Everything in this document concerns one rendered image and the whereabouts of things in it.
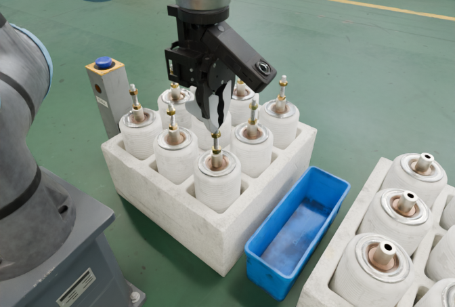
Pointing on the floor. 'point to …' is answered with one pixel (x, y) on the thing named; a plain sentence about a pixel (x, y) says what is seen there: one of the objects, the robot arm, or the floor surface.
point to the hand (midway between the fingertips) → (219, 125)
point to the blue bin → (294, 231)
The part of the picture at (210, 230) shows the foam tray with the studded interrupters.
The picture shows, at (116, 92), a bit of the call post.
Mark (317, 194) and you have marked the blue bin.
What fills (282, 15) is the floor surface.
